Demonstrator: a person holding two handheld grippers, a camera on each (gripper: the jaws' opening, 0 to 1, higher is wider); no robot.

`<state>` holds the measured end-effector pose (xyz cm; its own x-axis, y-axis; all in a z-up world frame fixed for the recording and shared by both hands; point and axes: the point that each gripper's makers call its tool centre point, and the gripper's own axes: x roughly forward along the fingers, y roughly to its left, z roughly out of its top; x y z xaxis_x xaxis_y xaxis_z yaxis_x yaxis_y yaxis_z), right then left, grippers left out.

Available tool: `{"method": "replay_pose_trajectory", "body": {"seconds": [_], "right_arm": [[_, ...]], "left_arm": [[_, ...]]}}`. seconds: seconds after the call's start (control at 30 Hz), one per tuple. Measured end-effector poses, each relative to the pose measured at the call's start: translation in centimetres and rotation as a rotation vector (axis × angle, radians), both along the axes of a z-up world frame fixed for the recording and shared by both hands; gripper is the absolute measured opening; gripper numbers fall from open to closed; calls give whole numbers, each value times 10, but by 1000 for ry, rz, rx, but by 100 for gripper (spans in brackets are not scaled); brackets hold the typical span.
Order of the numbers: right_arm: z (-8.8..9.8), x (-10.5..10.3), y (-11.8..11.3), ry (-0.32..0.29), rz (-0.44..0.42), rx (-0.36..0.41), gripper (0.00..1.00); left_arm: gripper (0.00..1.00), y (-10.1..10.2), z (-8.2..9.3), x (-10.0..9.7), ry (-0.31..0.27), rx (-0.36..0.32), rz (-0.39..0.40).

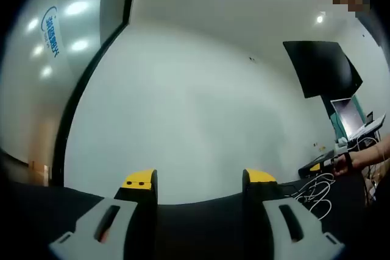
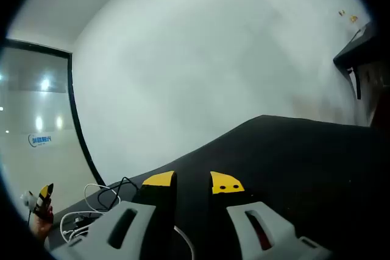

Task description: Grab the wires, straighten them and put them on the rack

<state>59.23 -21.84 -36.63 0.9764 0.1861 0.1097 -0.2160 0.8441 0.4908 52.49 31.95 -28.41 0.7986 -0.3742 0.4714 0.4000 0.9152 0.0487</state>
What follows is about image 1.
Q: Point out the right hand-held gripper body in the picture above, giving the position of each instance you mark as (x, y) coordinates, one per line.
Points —
(335, 156)

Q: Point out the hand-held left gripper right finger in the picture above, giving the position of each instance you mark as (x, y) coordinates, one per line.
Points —
(304, 232)

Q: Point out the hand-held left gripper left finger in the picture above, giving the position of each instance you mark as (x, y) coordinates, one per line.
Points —
(91, 226)

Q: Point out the person's right hand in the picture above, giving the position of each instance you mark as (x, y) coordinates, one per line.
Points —
(344, 165)

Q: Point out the white electronic device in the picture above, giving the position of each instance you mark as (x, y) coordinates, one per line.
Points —
(368, 127)

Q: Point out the glass door with blue logo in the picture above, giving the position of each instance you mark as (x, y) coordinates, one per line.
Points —
(45, 95)

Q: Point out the black wall monitor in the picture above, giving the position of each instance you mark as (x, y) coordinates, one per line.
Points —
(323, 68)

